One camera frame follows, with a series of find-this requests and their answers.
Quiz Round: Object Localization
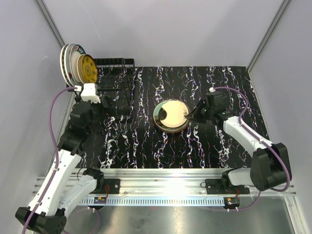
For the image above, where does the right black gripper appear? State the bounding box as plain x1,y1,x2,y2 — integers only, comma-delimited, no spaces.
186,99,214,124

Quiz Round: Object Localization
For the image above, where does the cream plate dark floral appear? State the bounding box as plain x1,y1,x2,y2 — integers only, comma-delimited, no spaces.
153,99,189,129

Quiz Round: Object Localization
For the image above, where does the small cream floral plate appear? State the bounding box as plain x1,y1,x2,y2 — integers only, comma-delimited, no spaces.
77,55,84,84

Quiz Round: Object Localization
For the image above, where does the yellow patterned small plate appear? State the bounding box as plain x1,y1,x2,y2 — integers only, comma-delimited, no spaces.
81,54,98,83

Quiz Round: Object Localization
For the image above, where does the white plate watermelon pattern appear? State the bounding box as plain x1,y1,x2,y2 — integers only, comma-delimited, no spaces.
63,43,75,86

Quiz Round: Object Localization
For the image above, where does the white plate dark green rim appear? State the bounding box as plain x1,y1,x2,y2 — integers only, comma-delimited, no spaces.
69,44,86,85

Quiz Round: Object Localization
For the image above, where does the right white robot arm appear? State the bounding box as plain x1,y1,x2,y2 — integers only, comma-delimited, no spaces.
185,91,292,194

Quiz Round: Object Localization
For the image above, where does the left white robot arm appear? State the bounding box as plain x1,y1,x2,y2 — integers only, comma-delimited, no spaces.
15,101,105,234

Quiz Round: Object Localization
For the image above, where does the stack of remaining plates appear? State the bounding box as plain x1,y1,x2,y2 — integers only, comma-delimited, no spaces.
154,121,189,134

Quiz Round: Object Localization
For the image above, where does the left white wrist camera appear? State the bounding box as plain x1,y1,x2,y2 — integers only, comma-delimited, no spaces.
74,83,101,103

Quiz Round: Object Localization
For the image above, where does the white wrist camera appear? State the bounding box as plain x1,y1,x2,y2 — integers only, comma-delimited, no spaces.
209,87,217,95
74,83,101,103

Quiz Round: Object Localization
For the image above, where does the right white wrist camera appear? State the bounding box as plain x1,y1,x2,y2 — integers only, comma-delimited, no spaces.
209,87,217,95

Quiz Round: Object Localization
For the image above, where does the black wire dish rack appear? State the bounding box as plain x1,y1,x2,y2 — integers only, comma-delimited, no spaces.
65,58,136,115

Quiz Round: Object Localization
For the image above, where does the aluminium mounting rail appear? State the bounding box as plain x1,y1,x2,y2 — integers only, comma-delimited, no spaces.
33,168,297,198

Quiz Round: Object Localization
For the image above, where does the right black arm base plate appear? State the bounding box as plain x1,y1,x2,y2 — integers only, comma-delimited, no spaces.
204,179,250,195

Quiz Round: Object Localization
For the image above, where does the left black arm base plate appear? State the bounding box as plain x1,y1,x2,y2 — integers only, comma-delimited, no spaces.
91,178,121,195

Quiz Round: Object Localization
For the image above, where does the white slotted cable duct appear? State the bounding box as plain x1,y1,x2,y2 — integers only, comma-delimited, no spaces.
79,196,239,207

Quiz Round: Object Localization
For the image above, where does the left aluminium frame post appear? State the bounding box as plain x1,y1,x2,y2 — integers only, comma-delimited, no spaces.
34,0,65,49

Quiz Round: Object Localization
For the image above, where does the aluminium frame post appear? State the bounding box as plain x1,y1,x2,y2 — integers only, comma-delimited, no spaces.
246,0,292,73
34,0,65,49

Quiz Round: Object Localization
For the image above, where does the right aluminium frame post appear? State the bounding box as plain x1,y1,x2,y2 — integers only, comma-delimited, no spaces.
246,0,292,73

